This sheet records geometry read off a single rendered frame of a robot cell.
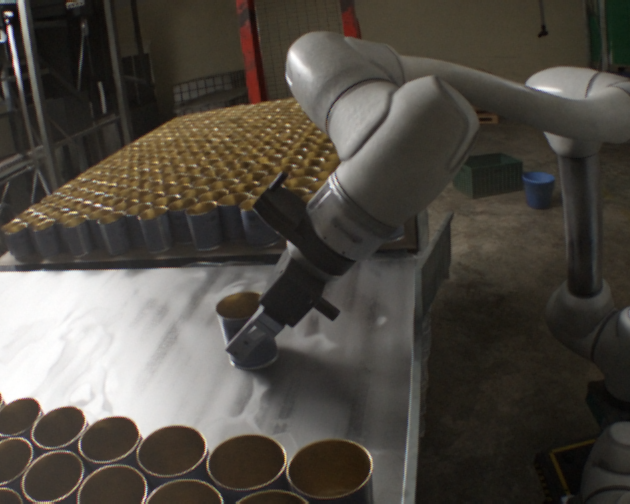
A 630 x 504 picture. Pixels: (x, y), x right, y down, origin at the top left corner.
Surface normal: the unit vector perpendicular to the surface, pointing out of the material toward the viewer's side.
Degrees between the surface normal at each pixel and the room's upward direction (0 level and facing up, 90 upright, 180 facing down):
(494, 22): 90
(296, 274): 45
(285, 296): 90
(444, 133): 86
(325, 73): 51
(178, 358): 0
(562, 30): 90
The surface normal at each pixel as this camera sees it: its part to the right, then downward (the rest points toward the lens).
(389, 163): -0.43, 0.22
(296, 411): -0.13, -0.90
